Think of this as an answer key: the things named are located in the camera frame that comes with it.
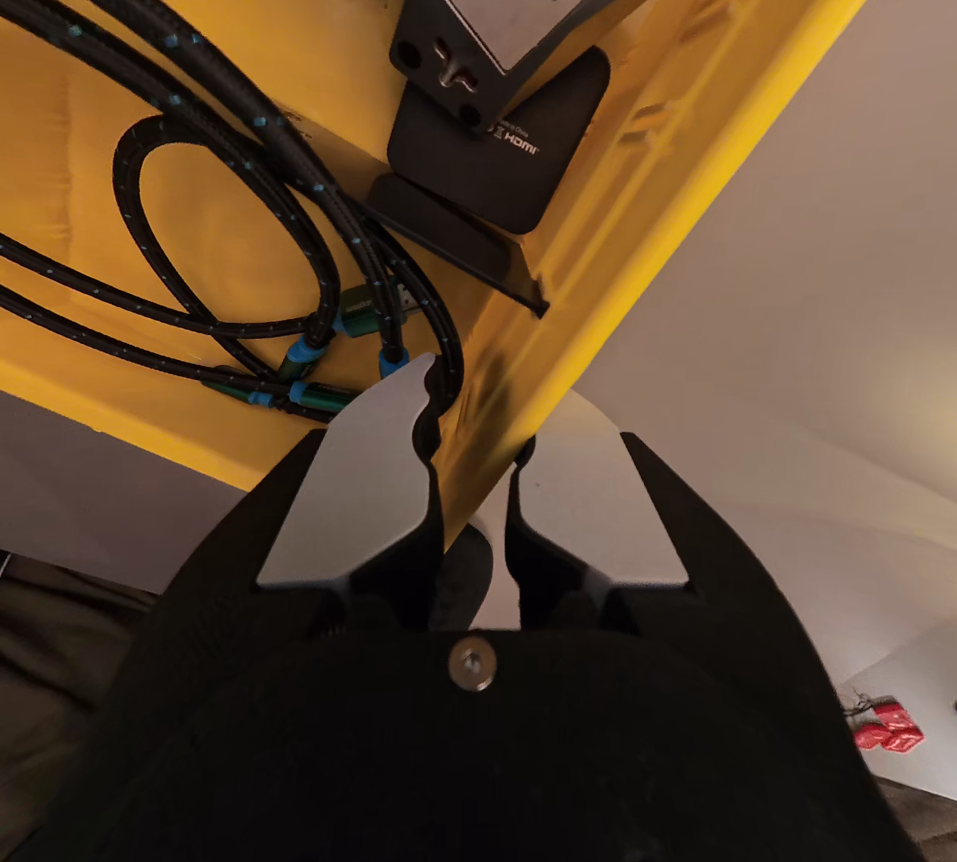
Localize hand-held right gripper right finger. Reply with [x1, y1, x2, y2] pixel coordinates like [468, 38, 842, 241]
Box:
[505, 389, 690, 615]

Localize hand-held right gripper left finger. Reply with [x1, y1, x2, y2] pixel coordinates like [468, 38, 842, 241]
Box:
[255, 352, 448, 612]

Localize black hdmi switch cable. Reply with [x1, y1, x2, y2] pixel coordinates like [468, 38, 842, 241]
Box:
[386, 45, 613, 236]

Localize yellow plastic bin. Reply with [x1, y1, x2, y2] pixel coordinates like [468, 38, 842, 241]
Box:
[0, 0, 939, 556]

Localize black hdmi switch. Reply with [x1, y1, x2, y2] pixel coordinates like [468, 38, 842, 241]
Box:
[387, 0, 648, 134]

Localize black bin divider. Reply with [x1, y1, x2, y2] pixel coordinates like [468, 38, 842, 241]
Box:
[368, 172, 553, 319]

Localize person's olive trousers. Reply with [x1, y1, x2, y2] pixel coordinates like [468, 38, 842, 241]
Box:
[0, 551, 957, 862]

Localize red toy cubes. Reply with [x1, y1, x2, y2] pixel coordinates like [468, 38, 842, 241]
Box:
[841, 693, 928, 756]

